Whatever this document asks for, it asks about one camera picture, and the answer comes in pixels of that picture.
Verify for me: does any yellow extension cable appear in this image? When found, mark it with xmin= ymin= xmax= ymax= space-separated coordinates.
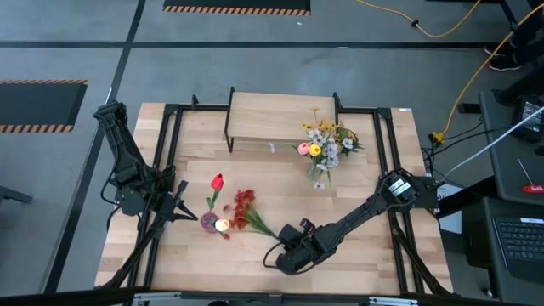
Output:
xmin=428 ymin=2 xmax=544 ymax=146
xmin=354 ymin=0 xmax=484 ymax=39

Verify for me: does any silver metal bracket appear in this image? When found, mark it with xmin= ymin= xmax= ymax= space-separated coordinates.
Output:
xmin=132 ymin=292 xmax=183 ymax=306
xmin=367 ymin=296 xmax=420 ymax=306

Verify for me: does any red artificial flower bunch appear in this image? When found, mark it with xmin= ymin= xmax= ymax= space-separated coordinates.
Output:
xmin=223 ymin=189 xmax=280 ymax=240

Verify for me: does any grey chair leg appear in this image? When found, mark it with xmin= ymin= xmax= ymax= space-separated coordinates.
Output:
xmin=0 ymin=185 xmax=34 ymax=206

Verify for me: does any white cable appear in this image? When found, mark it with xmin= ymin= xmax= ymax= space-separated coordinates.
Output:
xmin=444 ymin=106 xmax=544 ymax=179

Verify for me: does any person's shoe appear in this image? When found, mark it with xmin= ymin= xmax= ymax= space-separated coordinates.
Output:
xmin=484 ymin=44 xmax=513 ymax=59
xmin=488 ymin=57 xmax=523 ymax=74

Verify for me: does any red artificial tulip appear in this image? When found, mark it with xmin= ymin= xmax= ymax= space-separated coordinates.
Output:
xmin=205 ymin=173 xmax=225 ymax=213

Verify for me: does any black metal table frame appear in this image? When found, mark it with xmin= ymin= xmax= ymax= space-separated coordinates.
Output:
xmin=93 ymin=93 xmax=454 ymax=298

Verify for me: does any wooden shelf with black legs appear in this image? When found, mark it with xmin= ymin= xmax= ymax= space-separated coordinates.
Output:
xmin=224 ymin=86 xmax=343 ymax=154

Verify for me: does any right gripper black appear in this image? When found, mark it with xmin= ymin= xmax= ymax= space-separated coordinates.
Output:
xmin=275 ymin=218 xmax=329 ymax=276

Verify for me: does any black keyboard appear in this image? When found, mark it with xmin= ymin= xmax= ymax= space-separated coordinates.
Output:
xmin=491 ymin=216 xmax=544 ymax=282

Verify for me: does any white box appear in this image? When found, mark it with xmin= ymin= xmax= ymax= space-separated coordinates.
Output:
xmin=437 ymin=182 xmax=464 ymax=235

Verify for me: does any clear glass vase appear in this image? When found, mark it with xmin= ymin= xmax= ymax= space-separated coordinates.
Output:
xmin=306 ymin=163 xmax=331 ymax=188

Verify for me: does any purple ribbed glass vase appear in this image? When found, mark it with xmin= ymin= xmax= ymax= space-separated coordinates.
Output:
xmin=200 ymin=211 xmax=222 ymax=235

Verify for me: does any yellow artificial flower bunch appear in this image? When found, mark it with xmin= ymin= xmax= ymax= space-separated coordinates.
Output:
xmin=300 ymin=106 xmax=362 ymax=146

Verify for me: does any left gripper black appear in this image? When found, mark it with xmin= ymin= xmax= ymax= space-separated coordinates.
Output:
xmin=158 ymin=179 xmax=200 ymax=223

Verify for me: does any red handled screwdriver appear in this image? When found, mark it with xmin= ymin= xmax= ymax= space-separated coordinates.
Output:
xmin=516 ymin=156 xmax=544 ymax=196

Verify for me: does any person's leg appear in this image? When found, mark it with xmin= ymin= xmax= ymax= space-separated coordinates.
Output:
xmin=507 ymin=14 xmax=544 ymax=65

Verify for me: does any black power cable bundle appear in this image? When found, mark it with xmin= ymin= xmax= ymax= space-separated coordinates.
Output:
xmin=422 ymin=121 xmax=513 ymax=188

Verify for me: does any black power adapter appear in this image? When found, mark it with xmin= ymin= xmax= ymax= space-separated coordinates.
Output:
xmin=456 ymin=102 xmax=482 ymax=115

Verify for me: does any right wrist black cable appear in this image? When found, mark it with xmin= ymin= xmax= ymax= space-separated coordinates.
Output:
xmin=262 ymin=241 xmax=291 ymax=270

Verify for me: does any black stand leg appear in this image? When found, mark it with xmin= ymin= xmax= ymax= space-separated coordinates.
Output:
xmin=491 ymin=70 xmax=544 ymax=108

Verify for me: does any white artificial flower bunch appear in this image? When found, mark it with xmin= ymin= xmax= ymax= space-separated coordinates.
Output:
xmin=269 ymin=129 xmax=357 ymax=191

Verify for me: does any black tablet screen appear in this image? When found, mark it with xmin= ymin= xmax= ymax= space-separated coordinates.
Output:
xmin=511 ymin=95 xmax=544 ymax=144

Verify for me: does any black striped floor mat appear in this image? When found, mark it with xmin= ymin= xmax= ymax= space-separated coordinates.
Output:
xmin=0 ymin=78 xmax=89 ymax=134
xmin=162 ymin=0 xmax=312 ymax=17

